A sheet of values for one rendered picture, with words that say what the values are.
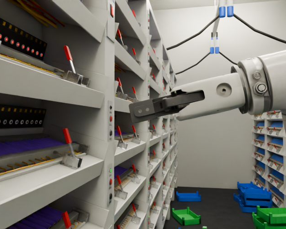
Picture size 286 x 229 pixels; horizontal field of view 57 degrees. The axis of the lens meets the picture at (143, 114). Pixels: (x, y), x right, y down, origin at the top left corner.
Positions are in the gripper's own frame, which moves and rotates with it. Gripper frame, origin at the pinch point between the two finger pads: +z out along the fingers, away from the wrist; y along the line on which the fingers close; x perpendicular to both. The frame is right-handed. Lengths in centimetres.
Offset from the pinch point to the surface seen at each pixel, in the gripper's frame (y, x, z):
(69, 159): 13.2, -5.8, 21.0
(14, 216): -7.3, -11.5, 20.6
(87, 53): 30.2, 22.6, 18.0
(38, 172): 3.8, -6.7, 22.8
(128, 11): 60, 46, 8
